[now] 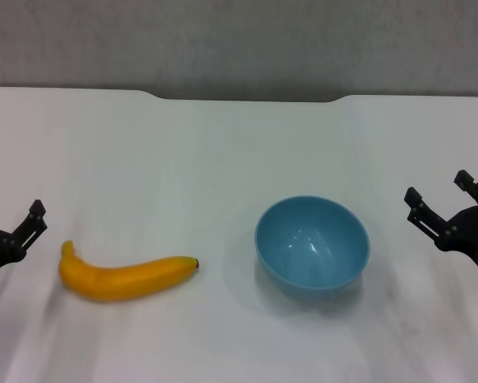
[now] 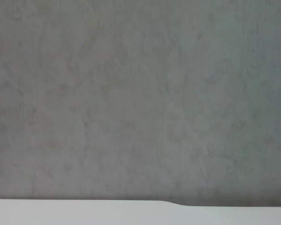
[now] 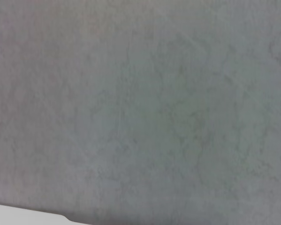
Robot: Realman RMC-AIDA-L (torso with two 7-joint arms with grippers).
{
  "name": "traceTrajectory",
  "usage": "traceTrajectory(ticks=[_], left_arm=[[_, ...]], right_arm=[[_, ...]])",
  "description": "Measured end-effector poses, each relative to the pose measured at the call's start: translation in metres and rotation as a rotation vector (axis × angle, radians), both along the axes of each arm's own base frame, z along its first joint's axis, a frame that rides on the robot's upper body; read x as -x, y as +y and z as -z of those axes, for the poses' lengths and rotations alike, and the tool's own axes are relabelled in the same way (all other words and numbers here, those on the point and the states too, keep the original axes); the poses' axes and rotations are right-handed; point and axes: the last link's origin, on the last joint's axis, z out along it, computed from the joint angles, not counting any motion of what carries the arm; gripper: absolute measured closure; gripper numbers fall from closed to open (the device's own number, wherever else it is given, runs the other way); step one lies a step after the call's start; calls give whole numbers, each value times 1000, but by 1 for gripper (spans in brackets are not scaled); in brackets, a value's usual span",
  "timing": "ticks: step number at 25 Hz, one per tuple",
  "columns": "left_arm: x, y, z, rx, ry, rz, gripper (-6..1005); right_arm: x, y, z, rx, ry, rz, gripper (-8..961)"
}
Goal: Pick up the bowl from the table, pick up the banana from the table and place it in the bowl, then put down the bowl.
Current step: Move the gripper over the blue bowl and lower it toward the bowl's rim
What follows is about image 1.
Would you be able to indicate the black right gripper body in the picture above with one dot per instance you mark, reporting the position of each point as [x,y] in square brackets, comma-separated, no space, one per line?
[472,231]

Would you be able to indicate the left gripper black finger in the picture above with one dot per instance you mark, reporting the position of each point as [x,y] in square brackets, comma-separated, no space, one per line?
[36,219]

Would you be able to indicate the yellow banana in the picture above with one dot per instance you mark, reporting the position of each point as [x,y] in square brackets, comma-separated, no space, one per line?
[115,281]

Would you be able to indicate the blue plastic bowl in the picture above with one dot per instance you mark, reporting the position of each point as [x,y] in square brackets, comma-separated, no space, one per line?
[312,255]

